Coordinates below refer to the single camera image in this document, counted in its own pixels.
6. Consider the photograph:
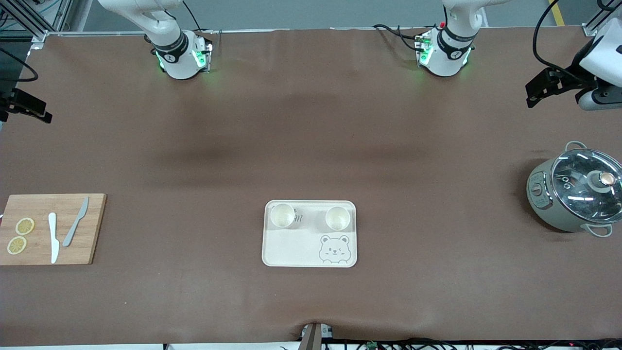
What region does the white IKEA cup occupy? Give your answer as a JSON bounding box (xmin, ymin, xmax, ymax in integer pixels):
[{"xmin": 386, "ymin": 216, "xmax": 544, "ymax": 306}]
[
  {"xmin": 270, "ymin": 203, "xmax": 296, "ymax": 229},
  {"xmin": 325, "ymin": 206, "xmax": 351, "ymax": 231}
]

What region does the bamboo cutting board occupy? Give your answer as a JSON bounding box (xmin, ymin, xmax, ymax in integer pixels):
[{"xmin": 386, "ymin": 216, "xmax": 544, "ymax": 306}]
[{"xmin": 0, "ymin": 193, "xmax": 107, "ymax": 266}]

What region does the glass pot lid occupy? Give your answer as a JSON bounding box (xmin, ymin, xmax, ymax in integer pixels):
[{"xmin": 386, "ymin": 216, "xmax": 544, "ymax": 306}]
[{"xmin": 551, "ymin": 148, "xmax": 622, "ymax": 224}]

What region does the grey-green electric pot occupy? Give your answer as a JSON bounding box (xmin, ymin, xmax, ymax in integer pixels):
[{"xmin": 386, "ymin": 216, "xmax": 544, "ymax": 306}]
[{"xmin": 527, "ymin": 141, "xmax": 614, "ymax": 238}]

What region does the grey plastic knife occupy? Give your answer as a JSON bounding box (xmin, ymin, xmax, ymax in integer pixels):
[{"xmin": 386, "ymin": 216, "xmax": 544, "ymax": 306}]
[{"xmin": 62, "ymin": 196, "xmax": 90, "ymax": 247}]

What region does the white plastic knife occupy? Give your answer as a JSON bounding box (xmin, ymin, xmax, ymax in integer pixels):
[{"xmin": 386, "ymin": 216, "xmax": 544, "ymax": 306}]
[{"xmin": 48, "ymin": 212, "xmax": 60, "ymax": 264}]

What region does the brown table cover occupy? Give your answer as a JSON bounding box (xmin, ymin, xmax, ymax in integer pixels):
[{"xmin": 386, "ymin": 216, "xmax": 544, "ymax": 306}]
[{"xmin": 0, "ymin": 27, "xmax": 622, "ymax": 347}]

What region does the cream bear print tray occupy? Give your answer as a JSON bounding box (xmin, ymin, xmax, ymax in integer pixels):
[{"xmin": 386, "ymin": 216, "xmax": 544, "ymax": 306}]
[{"xmin": 262, "ymin": 200, "xmax": 358, "ymax": 268}]

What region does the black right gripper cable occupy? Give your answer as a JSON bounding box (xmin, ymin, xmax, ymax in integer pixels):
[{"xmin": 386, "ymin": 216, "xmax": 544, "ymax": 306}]
[{"xmin": 0, "ymin": 49, "xmax": 38, "ymax": 82}]

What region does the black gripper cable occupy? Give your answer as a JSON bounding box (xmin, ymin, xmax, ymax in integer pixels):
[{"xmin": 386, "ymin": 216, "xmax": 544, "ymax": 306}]
[
  {"xmin": 533, "ymin": 0, "xmax": 591, "ymax": 81},
  {"xmin": 0, "ymin": 49, "xmax": 38, "ymax": 82}
]

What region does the aluminium frame profile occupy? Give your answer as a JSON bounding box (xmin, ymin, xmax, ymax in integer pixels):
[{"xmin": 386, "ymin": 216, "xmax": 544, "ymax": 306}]
[
  {"xmin": 583, "ymin": 0, "xmax": 622, "ymax": 37},
  {"xmin": 0, "ymin": 0, "xmax": 73, "ymax": 45}
]

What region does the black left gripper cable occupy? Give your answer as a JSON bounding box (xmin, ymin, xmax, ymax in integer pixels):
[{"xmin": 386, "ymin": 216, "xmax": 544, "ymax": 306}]
[{"xmin": 533, "ymin": 0, "xmax": 591, "ymax": 81}]

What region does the black arm base cable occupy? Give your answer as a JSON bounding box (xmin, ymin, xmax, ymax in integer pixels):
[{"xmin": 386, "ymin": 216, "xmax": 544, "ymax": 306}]
[
  {"xmin": 181, "ymin": 0, "xmax": 214, "ymax": 35},
  {"xmin": 373, "ymin": 23, "xmax": 428, "ymax": 52}
]

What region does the camera mount post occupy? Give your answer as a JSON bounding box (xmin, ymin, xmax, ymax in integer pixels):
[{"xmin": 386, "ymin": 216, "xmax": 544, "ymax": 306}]
[{"xmin": 299, "ymin": 322, "xmax": 333, "ymax": 350}]

